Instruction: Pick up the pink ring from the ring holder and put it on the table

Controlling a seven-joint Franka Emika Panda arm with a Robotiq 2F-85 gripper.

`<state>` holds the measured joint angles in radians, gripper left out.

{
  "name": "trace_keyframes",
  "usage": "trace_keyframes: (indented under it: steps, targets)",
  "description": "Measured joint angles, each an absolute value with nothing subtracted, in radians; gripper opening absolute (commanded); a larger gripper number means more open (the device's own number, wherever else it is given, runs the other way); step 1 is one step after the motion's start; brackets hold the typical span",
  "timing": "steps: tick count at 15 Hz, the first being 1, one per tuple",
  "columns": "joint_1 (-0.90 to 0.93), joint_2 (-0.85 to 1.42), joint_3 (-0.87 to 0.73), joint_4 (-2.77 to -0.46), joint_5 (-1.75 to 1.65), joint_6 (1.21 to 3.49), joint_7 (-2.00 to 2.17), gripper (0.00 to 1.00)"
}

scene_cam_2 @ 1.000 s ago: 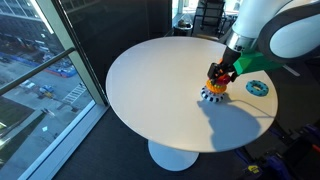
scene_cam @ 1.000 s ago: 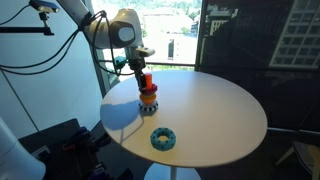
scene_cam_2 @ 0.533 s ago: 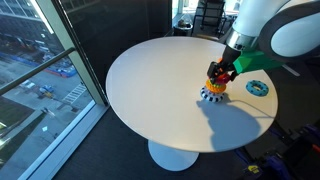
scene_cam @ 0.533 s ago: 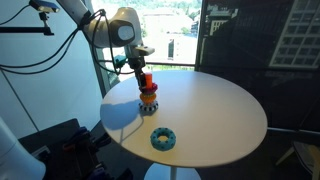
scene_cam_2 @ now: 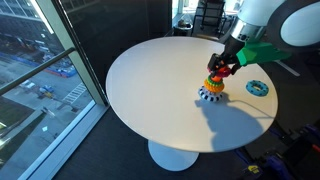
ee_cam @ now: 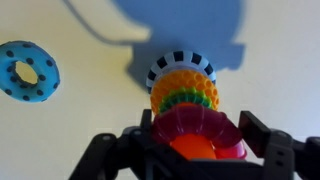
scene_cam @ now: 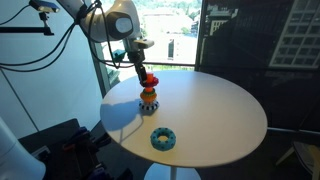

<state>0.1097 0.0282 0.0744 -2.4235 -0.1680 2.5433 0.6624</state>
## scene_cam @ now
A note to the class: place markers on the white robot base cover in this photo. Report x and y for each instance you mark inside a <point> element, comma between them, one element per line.
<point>16,156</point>

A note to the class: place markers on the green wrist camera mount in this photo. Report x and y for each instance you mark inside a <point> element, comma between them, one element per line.
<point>118,55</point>

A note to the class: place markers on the chair with light legs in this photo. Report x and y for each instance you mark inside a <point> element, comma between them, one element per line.
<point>305,156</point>

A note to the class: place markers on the black robot mounting stand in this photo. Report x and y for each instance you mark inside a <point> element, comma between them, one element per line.
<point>50,136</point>

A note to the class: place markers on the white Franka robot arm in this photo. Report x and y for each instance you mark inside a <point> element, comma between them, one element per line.
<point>106,20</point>

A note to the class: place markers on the metal window railing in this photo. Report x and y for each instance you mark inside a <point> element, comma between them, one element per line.
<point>166,63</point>

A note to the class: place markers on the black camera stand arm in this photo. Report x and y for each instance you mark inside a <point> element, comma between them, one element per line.
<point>23,30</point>

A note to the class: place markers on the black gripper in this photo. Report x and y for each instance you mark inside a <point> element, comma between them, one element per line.
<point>136,57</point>

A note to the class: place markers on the blue orange clamps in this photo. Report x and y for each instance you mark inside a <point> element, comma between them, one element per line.
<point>80,143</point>

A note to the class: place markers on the camera on stand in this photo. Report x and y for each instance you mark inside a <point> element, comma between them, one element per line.
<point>44,5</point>

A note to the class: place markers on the window frame post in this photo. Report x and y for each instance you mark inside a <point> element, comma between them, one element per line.
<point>101,76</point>

